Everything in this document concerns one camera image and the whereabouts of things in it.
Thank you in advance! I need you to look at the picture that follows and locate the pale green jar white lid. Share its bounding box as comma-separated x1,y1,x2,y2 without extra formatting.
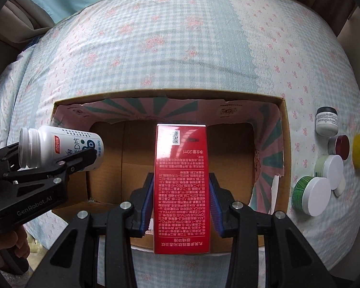
314,155,344,191

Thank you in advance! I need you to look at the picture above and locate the red rectangular carton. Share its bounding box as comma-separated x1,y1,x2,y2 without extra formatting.
153,124,210,255

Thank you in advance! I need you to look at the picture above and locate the white earbuds case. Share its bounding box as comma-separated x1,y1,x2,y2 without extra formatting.
334,175,346,197

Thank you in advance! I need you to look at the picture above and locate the checkered floral bed sheet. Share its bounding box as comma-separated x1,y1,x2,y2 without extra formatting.
0,0,360,269

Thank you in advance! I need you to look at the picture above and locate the brown curtain left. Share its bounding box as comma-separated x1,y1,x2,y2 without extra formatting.
0,0,55,44

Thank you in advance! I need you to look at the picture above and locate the open cardboard box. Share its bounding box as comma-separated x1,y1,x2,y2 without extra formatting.
52,90,291,250

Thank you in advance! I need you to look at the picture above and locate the white pill bottle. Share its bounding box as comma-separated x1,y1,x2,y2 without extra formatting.
18,126,104,172

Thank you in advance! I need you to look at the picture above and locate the black lid white jar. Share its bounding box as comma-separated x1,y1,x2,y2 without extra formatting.
315,106,339,137

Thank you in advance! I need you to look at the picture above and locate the red lid small jar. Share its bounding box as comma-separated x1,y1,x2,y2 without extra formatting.
328,135,350,161

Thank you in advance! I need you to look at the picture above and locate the person left hand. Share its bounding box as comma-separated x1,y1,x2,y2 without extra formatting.
0,226,30,268

